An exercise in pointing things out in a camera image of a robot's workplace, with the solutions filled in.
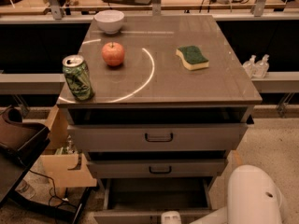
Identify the clear bottle right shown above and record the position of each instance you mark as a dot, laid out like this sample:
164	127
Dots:
261	67

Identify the grey bottom drawer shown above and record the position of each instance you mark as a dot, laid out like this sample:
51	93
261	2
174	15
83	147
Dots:
143	200

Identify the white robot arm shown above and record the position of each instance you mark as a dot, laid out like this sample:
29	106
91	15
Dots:
252	198

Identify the grey drawer cabinet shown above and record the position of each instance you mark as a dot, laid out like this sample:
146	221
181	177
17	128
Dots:
153	76

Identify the dark brown chair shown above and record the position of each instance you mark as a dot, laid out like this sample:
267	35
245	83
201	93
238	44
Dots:
21	144

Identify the grey top drawer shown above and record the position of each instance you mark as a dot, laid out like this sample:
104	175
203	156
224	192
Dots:
157	129

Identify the clear bottle left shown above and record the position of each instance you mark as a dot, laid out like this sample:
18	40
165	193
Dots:
249	66

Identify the grey drawer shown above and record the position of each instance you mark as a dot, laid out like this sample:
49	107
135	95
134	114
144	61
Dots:
156	164
157	129
143	200

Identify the red apple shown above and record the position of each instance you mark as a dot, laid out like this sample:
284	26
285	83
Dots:
113	53

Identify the white ceramic bowl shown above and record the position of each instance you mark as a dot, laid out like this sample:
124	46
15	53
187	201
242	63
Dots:
109	21

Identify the clear bottle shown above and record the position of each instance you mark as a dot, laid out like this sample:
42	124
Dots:
249	66
261	67

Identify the grey middle drawer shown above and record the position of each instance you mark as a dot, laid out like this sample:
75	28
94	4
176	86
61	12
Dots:
156	164

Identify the green soda can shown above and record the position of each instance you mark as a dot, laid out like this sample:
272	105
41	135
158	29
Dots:
77	77

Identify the green yellow sponge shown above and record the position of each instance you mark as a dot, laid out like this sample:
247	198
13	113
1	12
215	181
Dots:
192	58

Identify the cardboard box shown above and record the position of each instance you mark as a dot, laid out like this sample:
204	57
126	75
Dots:
64	168

